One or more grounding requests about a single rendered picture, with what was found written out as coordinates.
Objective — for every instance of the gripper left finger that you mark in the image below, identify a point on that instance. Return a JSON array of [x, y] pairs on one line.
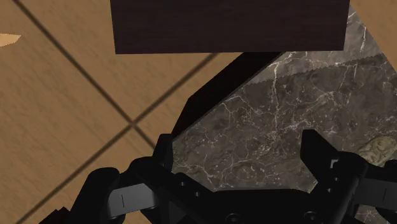
[[145, 173]]

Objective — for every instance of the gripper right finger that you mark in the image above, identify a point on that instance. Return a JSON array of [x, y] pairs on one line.
[[338, 173]]

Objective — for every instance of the dark robot stand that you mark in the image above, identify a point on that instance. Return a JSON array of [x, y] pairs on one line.
[[229, 26]]

